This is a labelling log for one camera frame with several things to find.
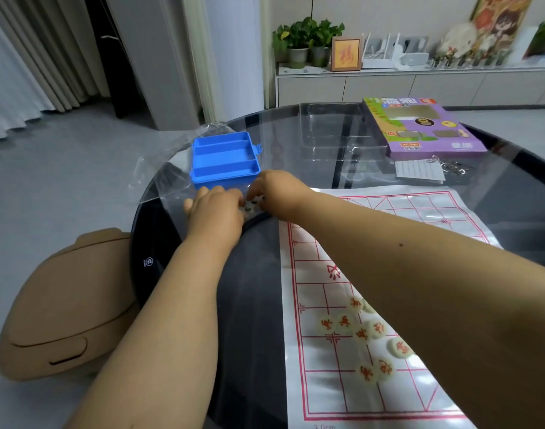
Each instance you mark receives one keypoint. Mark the person's left hand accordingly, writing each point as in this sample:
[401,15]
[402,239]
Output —
[214,216]

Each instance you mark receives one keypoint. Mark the person's right hand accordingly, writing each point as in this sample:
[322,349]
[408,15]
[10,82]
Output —
[279,192]

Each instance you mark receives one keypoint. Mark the person's right fingers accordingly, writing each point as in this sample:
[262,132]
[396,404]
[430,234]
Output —
[259,185]

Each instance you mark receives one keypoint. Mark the person's left fingers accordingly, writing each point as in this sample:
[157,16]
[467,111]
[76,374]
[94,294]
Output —
[205,196]

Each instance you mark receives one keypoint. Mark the small clear bag of pieces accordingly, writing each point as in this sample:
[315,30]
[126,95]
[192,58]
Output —
[253,206]

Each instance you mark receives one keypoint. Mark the person's left forearm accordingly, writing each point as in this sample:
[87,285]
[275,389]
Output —
[165,335]

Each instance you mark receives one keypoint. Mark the person's right forearm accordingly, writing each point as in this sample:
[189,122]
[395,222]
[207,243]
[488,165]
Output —
[424,299]

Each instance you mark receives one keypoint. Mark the blue plastic compartment box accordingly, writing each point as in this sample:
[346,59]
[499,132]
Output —
[225,158]

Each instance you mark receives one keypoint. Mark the large clear plastic bag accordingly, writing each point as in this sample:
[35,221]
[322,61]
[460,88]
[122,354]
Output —
[165,178]

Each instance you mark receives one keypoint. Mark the clear plastic insert tray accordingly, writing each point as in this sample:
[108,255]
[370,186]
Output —
[335,129]

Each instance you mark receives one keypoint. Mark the white standing air conditioner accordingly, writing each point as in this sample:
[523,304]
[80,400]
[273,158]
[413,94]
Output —
[227,53]

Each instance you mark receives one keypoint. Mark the green potted plant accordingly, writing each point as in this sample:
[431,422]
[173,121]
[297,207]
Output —
[324,40]
[295,40]

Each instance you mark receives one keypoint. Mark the wooden framed picture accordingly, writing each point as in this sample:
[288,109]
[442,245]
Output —
[345,54]

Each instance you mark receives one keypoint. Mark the white paper leaflet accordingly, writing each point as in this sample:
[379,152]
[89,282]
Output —
[418,169]

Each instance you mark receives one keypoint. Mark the white router with antennas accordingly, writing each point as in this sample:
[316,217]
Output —
[380,58]

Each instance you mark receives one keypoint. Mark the tan wooden chair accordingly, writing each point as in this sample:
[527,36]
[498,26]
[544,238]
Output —
[66,308]

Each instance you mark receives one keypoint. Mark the purple game box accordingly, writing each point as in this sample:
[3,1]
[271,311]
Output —
[427,125]

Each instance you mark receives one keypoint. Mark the white low sideboard cabinet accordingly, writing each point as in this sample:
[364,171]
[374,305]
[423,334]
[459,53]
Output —
[411,87]

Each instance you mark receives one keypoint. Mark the cluster of cream chess pieces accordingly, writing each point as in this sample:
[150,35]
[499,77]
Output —
[366,335]

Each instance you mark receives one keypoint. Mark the white box device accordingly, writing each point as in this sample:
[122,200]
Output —
[413,55]

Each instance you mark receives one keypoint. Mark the white red-lined chess board sheet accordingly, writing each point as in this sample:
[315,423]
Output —
[326,397]

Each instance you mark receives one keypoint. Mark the white pleated curtain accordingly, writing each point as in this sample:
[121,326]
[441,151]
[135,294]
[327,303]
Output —
[26,62]

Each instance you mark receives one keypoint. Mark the white round plush toy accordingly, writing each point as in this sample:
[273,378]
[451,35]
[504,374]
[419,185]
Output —
[456,40]

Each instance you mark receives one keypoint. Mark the row of small figurines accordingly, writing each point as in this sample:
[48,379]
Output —
[471,58]

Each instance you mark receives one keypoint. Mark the colourful wall poster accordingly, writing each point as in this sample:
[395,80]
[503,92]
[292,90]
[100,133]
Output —
[503,17]

